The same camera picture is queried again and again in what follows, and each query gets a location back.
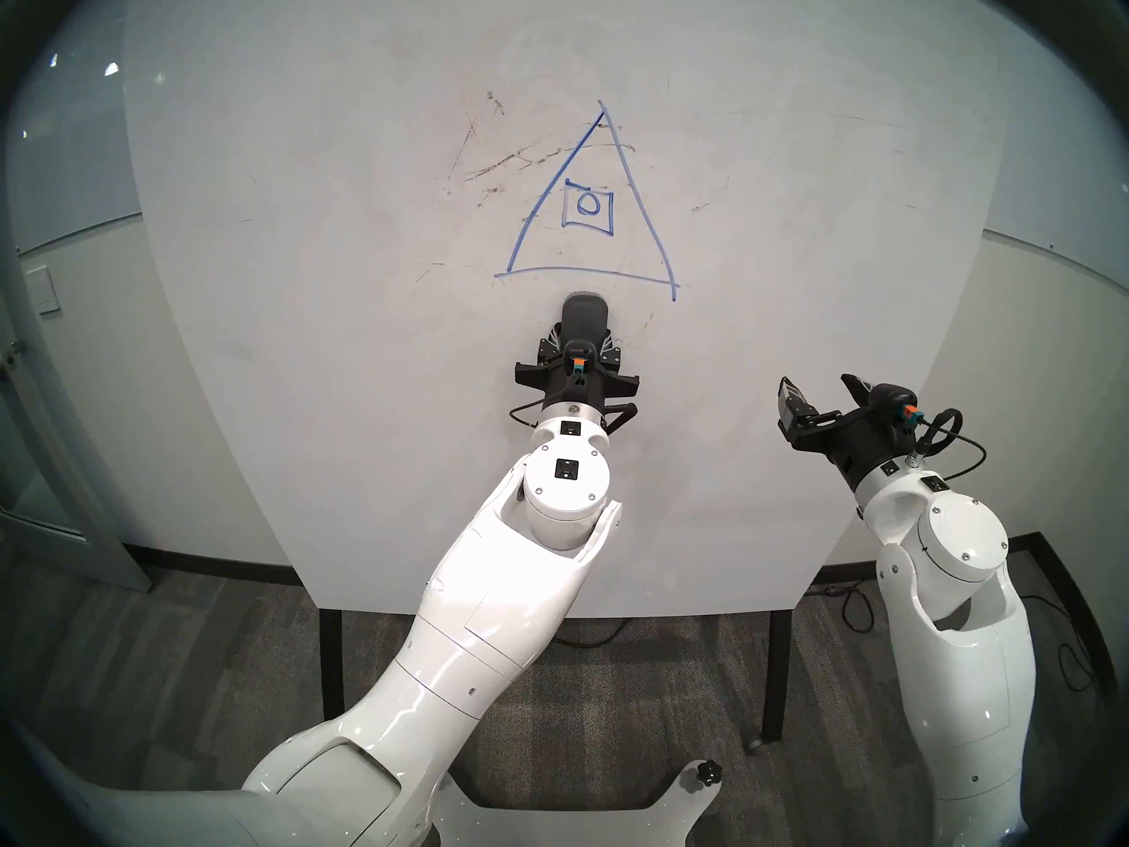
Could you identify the black wall baseboard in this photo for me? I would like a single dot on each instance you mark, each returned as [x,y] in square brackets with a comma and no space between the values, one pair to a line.
[1058,572]
[212,565]

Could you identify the blue marker triangle drawing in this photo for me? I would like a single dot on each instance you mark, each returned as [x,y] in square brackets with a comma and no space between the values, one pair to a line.
[586,205]

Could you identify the grey glass door frame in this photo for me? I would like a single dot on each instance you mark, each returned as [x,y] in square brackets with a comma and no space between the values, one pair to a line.
[97,528]

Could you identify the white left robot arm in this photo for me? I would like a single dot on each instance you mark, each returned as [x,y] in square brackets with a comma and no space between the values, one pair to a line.
[494,607]

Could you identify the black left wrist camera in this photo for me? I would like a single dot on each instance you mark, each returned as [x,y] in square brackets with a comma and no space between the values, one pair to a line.
[578,360]

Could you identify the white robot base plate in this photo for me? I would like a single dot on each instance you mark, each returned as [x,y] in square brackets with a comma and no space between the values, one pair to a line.
[564,828]

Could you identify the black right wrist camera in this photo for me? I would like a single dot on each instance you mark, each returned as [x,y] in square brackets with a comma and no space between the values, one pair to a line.
[891,400]

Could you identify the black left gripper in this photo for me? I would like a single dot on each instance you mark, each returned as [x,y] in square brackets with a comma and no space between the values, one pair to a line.
[573,393]

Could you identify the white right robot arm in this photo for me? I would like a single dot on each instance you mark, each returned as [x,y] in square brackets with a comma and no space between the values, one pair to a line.
[961,678]

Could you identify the black table leg with caster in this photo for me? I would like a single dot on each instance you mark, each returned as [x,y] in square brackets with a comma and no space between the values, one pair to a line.
[775,678]

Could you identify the black base knob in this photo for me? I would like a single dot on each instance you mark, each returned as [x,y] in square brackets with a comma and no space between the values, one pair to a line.
[708,773]

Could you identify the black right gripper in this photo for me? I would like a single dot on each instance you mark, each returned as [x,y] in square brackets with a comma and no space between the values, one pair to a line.
[860,444]

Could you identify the white whiteboard table surface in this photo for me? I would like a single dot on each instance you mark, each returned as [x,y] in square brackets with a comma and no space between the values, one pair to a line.
[794,236]

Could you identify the white wall light switch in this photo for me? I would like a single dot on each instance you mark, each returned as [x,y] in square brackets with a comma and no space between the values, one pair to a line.
[43,291]

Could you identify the dark grey whiteboard eraser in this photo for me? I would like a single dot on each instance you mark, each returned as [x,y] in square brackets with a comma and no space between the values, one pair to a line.
[586,318]

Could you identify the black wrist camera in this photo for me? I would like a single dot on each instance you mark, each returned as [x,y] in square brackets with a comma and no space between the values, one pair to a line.
[578,360]
[891,400]

